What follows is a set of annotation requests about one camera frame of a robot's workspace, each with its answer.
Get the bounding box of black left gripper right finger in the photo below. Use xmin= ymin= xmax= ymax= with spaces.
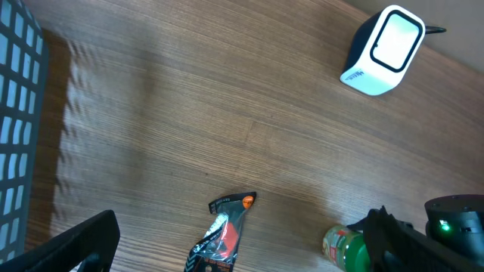
xmin=348 ymin=207 xmax=483 ymax=272

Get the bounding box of white barcode scanner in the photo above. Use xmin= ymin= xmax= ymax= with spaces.
xmin=340 ymin=5 xmax=425 ymax=96

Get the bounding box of red black snack pouch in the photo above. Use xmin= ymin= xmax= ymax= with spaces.
xmin=184 ymin=191 xmax=257 ymax=272

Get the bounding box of black scanner cable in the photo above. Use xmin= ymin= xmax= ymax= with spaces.
xmin=423 ymin=24 xmax=448 ymax=36

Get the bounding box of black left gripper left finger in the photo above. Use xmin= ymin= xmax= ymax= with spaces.
xmin=1 ymin=210 xmax=120 ymax=272

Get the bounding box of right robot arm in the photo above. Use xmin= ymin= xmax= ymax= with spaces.
xmin=424 ymin=194 xmax=483 ymax=266

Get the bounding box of grey plastic mesh basket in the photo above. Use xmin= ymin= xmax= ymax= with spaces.
xmin=1 ymin=0 xmax=48 ymax=263

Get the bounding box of green lid jar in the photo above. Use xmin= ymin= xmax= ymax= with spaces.
xmin=322 ymin=225 xmax=371 ymax=272

